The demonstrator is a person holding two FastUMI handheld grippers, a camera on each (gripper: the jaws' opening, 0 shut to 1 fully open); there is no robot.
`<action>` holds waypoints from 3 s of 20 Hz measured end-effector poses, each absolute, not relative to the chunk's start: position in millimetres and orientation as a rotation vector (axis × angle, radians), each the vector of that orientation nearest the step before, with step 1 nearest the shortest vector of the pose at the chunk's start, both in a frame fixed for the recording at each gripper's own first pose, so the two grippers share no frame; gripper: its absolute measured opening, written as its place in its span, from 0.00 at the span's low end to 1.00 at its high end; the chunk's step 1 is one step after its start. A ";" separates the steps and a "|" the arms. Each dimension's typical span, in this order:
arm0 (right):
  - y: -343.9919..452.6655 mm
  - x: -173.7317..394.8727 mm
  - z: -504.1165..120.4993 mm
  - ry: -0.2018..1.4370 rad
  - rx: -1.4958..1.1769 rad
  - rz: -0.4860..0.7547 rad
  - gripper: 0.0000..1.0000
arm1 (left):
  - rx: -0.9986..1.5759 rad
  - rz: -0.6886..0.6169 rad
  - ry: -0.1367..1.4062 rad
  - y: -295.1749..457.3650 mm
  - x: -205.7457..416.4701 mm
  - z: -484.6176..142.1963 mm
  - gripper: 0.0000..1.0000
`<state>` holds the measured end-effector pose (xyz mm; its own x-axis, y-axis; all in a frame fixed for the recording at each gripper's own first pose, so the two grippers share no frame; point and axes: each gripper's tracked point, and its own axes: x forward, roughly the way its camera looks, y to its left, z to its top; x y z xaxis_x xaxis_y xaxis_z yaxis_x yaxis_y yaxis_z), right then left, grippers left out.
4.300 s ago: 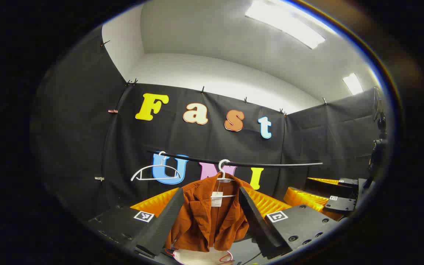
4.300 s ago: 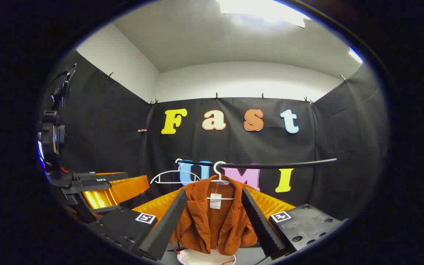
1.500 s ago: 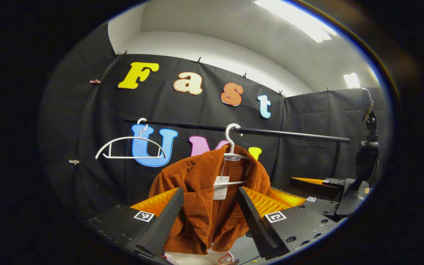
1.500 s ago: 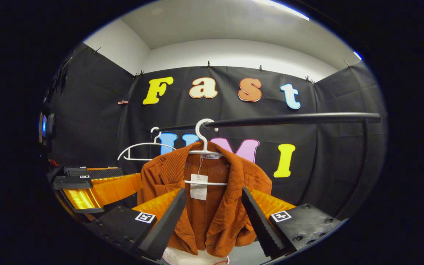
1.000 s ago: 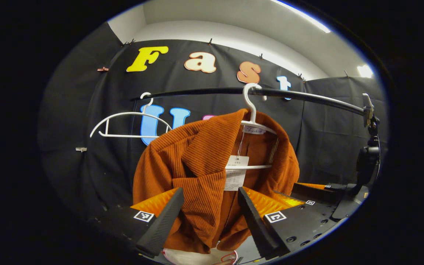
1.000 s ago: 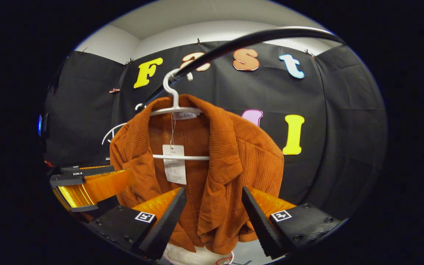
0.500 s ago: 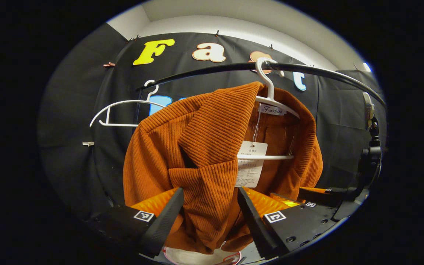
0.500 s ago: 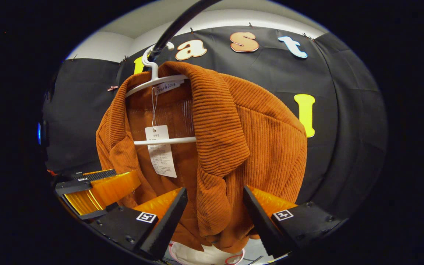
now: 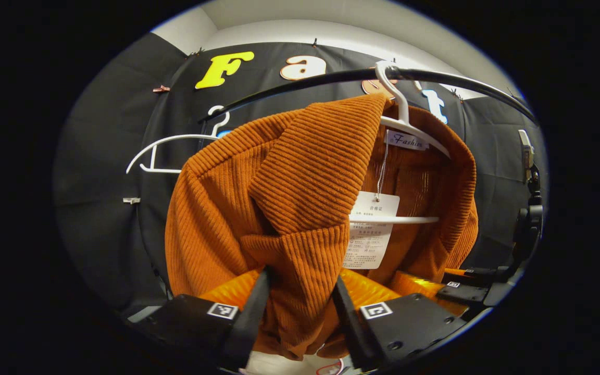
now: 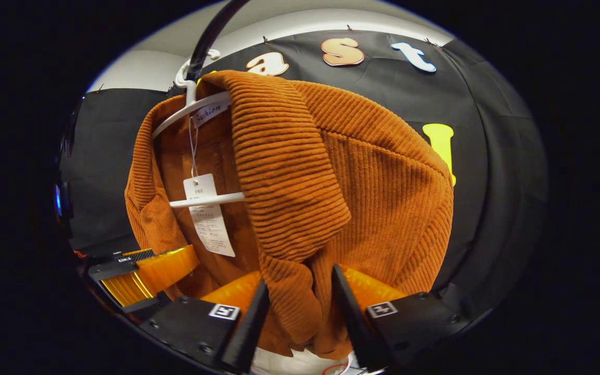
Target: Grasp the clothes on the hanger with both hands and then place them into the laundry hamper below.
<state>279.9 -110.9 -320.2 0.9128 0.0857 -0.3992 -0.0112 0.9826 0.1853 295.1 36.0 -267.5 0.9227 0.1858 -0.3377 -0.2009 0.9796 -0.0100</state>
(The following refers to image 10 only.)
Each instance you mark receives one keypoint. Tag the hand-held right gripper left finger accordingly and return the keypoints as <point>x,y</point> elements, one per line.
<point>248,328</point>

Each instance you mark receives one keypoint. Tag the black clothes rack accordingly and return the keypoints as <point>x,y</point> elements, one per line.
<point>207,41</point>

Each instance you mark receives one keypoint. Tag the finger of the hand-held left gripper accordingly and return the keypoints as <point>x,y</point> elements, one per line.
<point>117,268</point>

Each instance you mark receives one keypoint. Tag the white plastic hanger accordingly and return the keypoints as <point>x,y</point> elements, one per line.
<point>196,105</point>

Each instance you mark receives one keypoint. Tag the white laundry hamper red rim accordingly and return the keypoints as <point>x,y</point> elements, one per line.
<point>289,365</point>

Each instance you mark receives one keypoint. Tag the black backdrop cloth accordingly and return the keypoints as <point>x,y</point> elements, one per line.
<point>383,94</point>

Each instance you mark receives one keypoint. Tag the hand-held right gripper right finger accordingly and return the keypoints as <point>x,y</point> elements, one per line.
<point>354,317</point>

